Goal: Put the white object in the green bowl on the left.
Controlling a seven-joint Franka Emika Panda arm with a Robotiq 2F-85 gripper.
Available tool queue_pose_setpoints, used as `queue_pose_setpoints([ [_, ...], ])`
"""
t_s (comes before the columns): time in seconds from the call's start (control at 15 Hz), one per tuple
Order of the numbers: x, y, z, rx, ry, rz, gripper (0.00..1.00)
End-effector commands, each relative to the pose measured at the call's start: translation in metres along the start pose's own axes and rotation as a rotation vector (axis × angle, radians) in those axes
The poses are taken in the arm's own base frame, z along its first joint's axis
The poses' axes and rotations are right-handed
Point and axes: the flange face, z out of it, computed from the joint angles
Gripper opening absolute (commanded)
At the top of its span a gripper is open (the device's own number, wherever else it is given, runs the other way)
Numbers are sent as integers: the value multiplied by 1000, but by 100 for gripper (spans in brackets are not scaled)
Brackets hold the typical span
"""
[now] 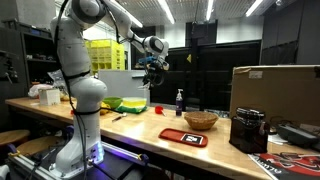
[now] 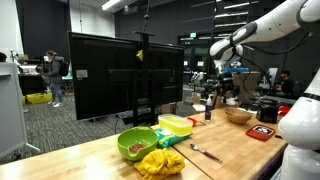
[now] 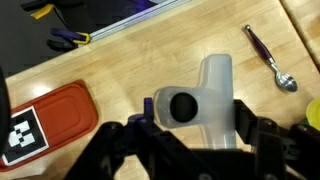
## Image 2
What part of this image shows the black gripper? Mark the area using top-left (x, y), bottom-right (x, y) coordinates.
top-left (216, 73), bottom-right (238, 101)

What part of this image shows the white object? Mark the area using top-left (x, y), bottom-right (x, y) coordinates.
top-left (227, 96), bottom-right (240, 107)

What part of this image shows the small red object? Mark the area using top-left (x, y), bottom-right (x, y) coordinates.
top-left (277, 105), bottom-right (292, 124)

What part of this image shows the green plastic bowl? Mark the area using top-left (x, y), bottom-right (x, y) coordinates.
top-left (116, 126), bottom-right (158, 162)

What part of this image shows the brown cardboard box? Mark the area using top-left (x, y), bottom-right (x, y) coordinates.
top-left (211, 71), bottom-right (262, 110)

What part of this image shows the purple pump bottle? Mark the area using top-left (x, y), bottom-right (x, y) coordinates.
top-left (204, 94), bottom-right (214, 122)

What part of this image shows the woven wicker basket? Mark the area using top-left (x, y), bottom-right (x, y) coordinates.
top-left (224, 106), bottom-right (254, 126)

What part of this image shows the red tray with printed tag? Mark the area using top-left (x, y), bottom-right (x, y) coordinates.
top-left (245, 124), bottom-right (276, 143)

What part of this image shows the clear container with yellow lid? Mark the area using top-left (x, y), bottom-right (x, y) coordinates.
top-left (157, 113), bottom-right (194, 137)

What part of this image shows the seated person in dark clothes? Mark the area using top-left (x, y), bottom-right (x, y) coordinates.
top-left (275, 69), bottom-right (296, 100)

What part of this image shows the green wipes packet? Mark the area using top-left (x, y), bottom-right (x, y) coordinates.
top-left (154, 128), bottom-right (193, 150)

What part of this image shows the black monitor stand pole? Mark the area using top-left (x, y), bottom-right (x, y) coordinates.
top-left (132, 0), bottom-right (158, 128)

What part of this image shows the yellow triangular tag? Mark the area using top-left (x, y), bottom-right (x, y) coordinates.
top-left (135, 49), bottom-right (144, 62)

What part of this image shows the yellow knitted cloth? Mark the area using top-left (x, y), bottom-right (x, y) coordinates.
top-left (133, 148), bottom-right (186, 180)

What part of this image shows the brown grain food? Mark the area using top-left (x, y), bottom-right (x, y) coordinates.
top-left (129, 143), bottom-right (147, 155)

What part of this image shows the large black monitor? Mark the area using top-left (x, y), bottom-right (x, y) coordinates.
top-left (67, 31), bottom-right (185, 122)

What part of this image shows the ceiling light strip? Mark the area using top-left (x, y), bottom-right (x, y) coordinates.
top-left (101, 0), bottom-right (122, 11)

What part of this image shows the person with backpack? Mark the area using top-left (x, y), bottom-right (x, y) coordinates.
top-left (43, 49), bottom-right (70, 108)

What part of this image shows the grey rolling partition board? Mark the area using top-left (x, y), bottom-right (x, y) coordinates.
top-left (0, 62), bottom-right (41, 158)

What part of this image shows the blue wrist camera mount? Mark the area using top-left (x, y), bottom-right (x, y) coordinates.
top-left (221, 67), bottom-right (250, 75)

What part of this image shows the metal spoon with purple handle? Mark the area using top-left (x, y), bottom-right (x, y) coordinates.
top-left (189, 143), bottom-right (223, 164)

